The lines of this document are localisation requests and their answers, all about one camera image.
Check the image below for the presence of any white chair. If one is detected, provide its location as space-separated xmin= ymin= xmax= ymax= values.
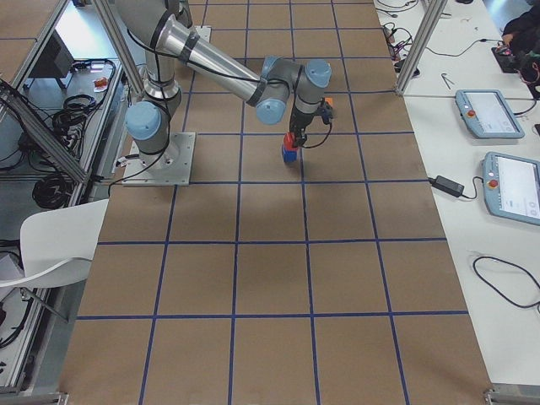
xmin=1 ymin=199 xmax=109 ymax=289

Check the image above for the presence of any blue wooden block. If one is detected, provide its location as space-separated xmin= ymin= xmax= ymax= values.
xmin=282 ymin=148 xmax=298 ymax=165

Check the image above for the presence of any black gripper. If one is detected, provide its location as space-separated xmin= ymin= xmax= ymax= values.
xmin=288 ymin=105 xmax=333 ymax=148

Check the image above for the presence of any red wooden block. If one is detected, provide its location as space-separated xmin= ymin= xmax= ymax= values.
xmin=283 ymin=133 xmax=298 ymax=150

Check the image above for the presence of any teach pendant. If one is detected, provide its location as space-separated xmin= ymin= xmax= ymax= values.
xmin=482 ymin=152 xmax=539 ymax=225
xmin=455 ymin=89 xmax=525 ymax=139

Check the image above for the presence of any black braided cable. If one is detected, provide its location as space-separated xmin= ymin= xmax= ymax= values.
xmin=301 ymin=120 xmax=334 ymax=149

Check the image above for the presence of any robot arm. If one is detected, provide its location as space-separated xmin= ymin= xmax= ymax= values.
xmin=116 ymin=1 xmax=333 ymax=163

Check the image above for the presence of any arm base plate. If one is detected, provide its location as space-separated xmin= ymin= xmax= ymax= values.
xmin=192 ymin=25 xmax=212 ymax=41
xmin=121 ymin=132 xmax=197 ymax=186

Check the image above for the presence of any black cable loop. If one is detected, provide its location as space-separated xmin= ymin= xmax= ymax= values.
xmin=472 ymin=254 xmax=540 ymax=309

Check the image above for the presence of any near teach pendant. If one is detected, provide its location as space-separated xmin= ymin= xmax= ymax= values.
xmin=482 ymin=152 xmax=539 ymax=225

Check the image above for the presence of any far teach pendant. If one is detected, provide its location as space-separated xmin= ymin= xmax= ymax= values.
xmin=455 ymin=89 xmax=525 ymax=139

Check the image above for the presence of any aluminium frame post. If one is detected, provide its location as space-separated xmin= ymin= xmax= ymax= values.
xmin=395 ymin=0 xmax=447 ymax=96

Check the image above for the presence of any black power adapter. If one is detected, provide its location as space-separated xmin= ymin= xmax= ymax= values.
xmin=429 ymin=175 xmax=464 ymax=197

